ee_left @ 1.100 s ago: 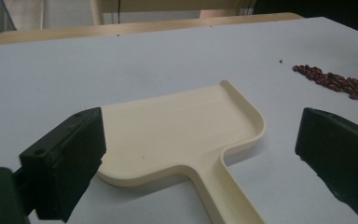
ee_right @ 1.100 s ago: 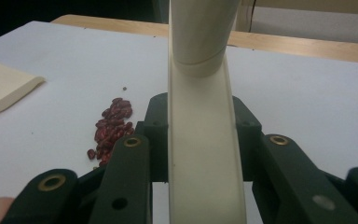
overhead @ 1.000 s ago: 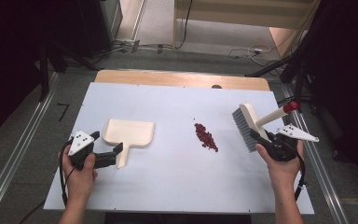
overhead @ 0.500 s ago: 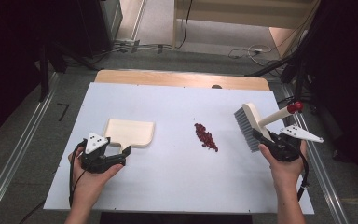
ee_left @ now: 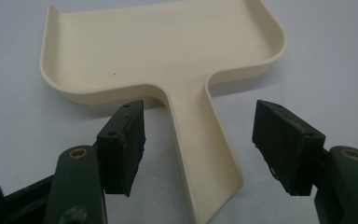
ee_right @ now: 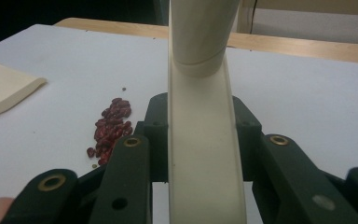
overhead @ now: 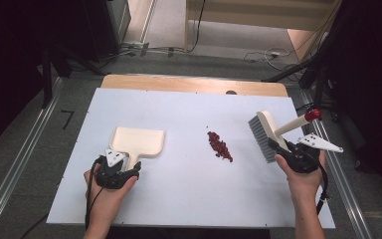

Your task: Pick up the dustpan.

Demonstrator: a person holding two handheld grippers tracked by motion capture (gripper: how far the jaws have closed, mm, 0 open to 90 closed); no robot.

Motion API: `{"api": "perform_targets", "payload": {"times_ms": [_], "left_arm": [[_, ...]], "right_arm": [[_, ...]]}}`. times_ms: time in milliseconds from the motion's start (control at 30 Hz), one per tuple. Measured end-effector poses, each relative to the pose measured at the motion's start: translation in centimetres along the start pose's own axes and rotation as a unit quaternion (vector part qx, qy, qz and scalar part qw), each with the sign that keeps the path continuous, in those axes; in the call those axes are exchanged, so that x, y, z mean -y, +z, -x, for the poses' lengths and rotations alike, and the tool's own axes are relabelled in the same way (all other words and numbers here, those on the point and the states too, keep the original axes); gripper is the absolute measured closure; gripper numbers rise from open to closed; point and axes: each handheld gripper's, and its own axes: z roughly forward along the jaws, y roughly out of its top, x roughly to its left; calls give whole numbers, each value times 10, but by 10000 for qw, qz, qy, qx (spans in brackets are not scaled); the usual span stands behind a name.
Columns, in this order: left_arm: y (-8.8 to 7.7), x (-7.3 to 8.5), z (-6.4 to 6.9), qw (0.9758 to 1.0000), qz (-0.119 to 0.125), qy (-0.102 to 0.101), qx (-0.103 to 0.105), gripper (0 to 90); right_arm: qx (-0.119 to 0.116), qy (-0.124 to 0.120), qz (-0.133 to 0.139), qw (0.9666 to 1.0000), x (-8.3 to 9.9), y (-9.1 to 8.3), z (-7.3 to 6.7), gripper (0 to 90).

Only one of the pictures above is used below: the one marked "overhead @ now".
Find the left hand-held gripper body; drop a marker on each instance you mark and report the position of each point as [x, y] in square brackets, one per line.
[112, 176]

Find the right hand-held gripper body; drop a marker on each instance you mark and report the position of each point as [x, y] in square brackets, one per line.
[303, 161]

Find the cream plastic dustpan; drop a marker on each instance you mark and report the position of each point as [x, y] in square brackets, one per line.
[139, 141]

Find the cream brush with red cap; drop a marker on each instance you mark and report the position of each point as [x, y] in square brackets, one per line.
[268, 122]

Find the pile of red beans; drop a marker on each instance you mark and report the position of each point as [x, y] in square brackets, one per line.
[219, 146]

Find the person's left hand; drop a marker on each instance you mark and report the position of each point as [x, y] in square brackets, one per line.
[107, 197]

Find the person's right hand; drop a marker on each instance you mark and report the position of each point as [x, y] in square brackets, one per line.
[305, 186]

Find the white table board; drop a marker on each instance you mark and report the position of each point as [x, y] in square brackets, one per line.
[179, 186]

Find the black metal stand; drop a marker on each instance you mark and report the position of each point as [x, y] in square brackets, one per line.
[318, 83]
[48, 76]

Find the light wooden table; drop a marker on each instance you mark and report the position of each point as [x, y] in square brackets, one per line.
[179, 84]

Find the dark curtain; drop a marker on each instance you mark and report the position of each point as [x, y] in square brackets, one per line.
[371, 66]
[6, 66]

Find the dark cabinet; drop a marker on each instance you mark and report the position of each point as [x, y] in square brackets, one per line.
[109, 26]

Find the aluminium floor rail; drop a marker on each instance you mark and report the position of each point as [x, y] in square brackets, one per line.
[341, 186]
[16, 172]

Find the light wooden furniture frame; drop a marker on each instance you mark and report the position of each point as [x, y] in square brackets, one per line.
[262, 13]

